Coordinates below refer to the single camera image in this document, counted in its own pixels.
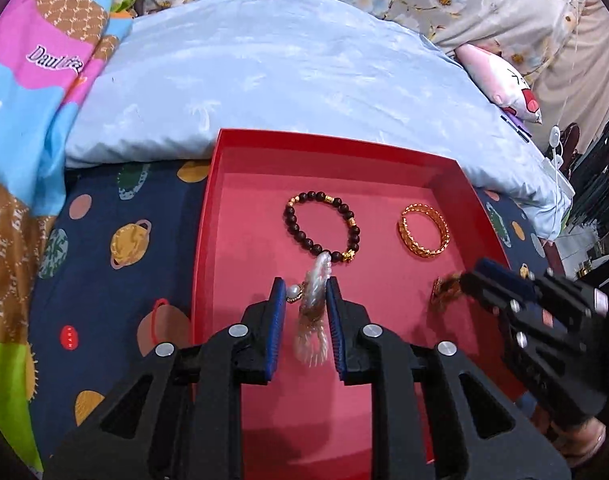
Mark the navy planet-print bedsheet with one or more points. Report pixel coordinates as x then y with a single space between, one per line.
94 285

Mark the person's right hand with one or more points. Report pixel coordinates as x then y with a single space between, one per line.
582 445

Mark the purple cloth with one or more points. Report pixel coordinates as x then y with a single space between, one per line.
514 122

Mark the colourful cartoon blanket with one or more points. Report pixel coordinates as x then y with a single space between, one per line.
34 110

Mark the gold bangle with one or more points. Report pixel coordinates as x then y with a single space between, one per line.
409 245

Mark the pink plush toy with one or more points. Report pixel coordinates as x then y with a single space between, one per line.
494 75

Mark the beige cloth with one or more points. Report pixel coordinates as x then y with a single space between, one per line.
584 85

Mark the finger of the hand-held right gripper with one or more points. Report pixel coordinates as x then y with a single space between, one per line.
514 282
484 292

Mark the dark furniture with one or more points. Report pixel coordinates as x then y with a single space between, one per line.
594 200

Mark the red cardboard box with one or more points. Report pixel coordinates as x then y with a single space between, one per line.
264 220

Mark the small gold watch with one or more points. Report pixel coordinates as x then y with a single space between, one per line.
447 292

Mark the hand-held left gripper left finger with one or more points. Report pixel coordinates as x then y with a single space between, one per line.
274 320

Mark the light blue pillow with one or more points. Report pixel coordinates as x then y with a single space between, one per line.
284 70

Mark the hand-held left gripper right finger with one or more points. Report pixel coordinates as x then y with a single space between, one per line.
334 325

